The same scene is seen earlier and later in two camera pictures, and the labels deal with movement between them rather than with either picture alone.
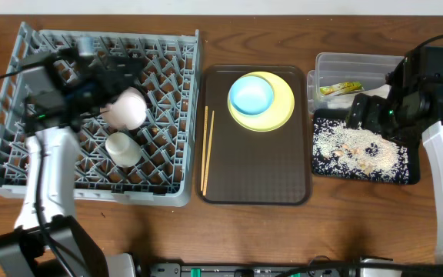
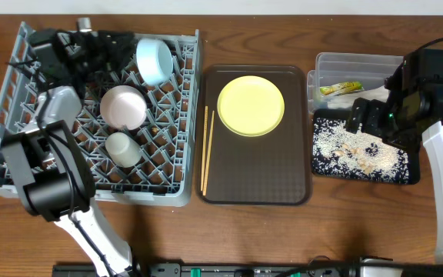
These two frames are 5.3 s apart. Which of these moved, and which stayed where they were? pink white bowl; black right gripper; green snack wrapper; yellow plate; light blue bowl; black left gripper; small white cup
Moved: yellow plate; light blue bowl; black left gripper
Stayed: black right gripper; pink white bowl; green snack wrapper; small white cup
